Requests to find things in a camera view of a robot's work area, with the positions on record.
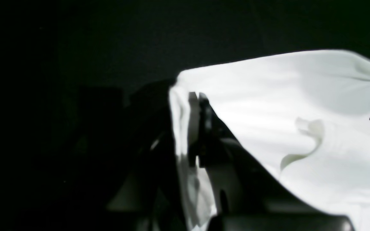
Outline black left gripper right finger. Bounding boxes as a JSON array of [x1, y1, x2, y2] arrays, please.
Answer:
[[198, 93, 354, 231]]

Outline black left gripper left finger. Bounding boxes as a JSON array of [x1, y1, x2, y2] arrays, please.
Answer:
[[73, 80, 186, 231]]

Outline white printed t-shirt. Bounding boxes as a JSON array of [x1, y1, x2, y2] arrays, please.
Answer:
[[169, 50, 370, 231]]

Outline black table cloth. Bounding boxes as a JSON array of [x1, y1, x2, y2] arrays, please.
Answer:
[[0, 0, 370, 231]]

